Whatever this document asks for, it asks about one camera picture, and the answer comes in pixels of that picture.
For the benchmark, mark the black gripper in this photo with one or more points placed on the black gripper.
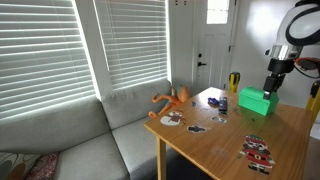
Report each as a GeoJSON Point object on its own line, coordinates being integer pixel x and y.
{"type": "Point", "coordinates": [280, 68]}

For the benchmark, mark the green plastic lunch box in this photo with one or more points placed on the green plastic lunch box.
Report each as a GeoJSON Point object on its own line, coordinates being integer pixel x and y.
{"type": "Point", "coordinates": [255, 101]}

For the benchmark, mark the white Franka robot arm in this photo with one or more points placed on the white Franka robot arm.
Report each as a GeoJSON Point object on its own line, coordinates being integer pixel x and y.
{"type": "Point", "coordinates": [300, 30]}

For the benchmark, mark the small blue toy car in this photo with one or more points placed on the small blue toy car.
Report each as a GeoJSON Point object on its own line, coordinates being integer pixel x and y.
{"type": "Point", "coordinates": [213, 101]}

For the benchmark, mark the white entrance door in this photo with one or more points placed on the white entrance door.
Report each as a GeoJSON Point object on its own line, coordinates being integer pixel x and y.
{"type": "Point", "coordinates": [213, 50]}

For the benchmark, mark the wooden table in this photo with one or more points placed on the wooden table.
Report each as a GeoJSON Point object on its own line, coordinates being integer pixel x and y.
{"type": "Point", "coordinates": [226, 143]}

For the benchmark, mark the small black figure sticker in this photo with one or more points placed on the small black figure sticker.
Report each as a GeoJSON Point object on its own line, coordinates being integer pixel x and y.
{"type": "Point", "coordinates": [196, 129]}

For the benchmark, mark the orange octopus plush toy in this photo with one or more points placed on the orange octopus plush toy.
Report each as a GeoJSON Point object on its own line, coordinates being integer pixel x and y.
{"type": "Point", "coordinates": [182, 93]}

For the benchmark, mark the snowman sticker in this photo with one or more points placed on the snowman sticker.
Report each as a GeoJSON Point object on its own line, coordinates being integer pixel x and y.
{"type": "Point", "coordinates": [171, 119]}

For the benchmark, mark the white window blind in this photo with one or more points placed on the white window blind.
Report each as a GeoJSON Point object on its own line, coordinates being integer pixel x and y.
{"type": "Point", "coordinates": [40, 56]}
{"type": "Point", "coordinates": [136, 43]}

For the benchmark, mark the grey fabric sofa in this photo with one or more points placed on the grey fabric sofa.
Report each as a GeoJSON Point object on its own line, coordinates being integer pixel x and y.
{"type": "Point", "coordinates": [83, 133]}

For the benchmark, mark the red patterned cushion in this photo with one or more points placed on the red patterned cushion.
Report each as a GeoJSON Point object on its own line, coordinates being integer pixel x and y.
{"type": "Point", "coordinates": [43, 166]}

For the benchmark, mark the oval patterned cushion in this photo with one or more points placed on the oval patterned cushion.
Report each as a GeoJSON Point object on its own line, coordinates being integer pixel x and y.
{"type": "Point", "coordinates": [15, 166]}

